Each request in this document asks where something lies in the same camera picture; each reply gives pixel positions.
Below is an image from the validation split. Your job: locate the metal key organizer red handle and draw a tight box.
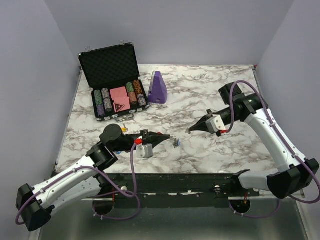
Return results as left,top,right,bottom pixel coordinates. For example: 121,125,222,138
170,136,181,148

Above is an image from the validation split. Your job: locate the pink playing card deck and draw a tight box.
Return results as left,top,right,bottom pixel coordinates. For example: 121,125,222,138
110,86,131,112

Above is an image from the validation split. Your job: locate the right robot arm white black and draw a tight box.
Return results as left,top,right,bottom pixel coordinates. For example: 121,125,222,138
186,81,320,199

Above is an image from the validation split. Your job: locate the black poker chip case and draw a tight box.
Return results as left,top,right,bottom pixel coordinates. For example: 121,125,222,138
78,42,150,122

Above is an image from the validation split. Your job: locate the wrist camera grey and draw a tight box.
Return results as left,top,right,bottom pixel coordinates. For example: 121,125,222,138
206,115,227,134
136,143,153,159

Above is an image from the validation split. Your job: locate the key with black tag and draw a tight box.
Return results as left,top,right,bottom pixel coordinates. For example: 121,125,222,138
185,128,191,135

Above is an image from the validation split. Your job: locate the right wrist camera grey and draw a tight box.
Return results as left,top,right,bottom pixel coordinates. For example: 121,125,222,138
206,115,227,134

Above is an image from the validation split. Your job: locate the purple metronome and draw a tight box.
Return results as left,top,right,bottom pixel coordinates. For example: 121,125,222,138
148,71,168,104

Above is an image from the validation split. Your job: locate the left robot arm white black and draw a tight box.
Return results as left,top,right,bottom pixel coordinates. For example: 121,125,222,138
15,124,173,232

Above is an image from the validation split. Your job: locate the key with yellow tag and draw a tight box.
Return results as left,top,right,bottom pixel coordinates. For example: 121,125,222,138
121,127,129,133

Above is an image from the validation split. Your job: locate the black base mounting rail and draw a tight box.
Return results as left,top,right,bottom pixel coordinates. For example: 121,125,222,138
49,171,266,210

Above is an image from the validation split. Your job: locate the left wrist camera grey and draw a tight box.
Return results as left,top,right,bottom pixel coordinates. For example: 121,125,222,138
136,143,153,159

